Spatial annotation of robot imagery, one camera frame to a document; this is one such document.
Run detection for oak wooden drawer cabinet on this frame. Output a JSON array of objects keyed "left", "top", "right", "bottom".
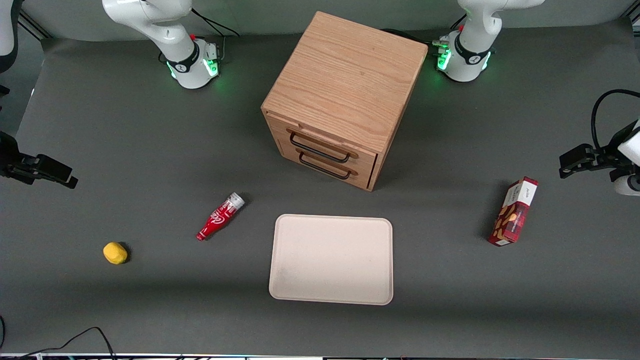
[{"left": 261, "top": 11, "right": 429, "bottom": 192}]

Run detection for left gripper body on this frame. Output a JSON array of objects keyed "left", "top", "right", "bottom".
[{"left": 618, "top": 119, "right": 640, "bottom": 169}]

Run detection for black arm base cable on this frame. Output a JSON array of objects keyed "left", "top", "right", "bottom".
[
  {"left": 159, "top": 7, "right": 240, "bottom": 65},
  {"left": 381, "top": 14, "right": 467, "bottom": 47}
]

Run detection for red tartan shortbread box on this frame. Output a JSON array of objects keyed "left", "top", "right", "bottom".
[{"left": 488, "top": 176, "right": 540, "bottom": 247}]

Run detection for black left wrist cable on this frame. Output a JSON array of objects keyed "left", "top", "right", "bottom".
[{"left": 590, "top": 89, "right": 640, "bottom": 152}]

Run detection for red plastic cola bottle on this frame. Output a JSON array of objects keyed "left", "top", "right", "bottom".
[{"left": 196, "top": 193, "right": 246, "bottom": 242}]

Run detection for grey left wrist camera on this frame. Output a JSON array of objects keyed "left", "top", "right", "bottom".
[{"left": 614, "top": 172, "right": 640, "bottom": 197}]

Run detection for beige rectangular tray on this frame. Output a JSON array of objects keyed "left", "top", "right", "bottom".
[{"left": 268, "top": 214, "right": 394, "bottom": 306}]

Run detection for black right arm base cable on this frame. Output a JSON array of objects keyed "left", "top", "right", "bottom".
[{"left": 159, "top": 7, "right": 240, "bottom": 65}]

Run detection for black left arm base cable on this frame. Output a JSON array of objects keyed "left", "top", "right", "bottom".
[{"left": 381, "top": 14, "right": 467, "bottom": 47}]

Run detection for yellow lemon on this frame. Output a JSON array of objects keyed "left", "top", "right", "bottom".
[{"left": 103, "top": 242, "right": 129, "bottom": 265}]

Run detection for dark grey table mat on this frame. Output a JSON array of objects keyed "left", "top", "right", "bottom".
[{"left": 0, "top": 19, "right": 640, "bottom": 359}]

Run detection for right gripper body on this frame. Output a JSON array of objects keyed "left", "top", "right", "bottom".
[{"left": 0, "top": 131, "right": 21, "bottom": 173}]

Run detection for black floor cable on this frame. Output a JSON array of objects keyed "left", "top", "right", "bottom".
[{"left": 0, "top": 327, "right": 119, "bottom": 360}]

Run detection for wooden drawer with black handle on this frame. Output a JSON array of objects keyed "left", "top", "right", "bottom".
[
  {"left": 266, "top": 112, "right": 379, "bottom": 174},
  {"left": 277, "top": 146, "right": 377, "bottom": 191}
]

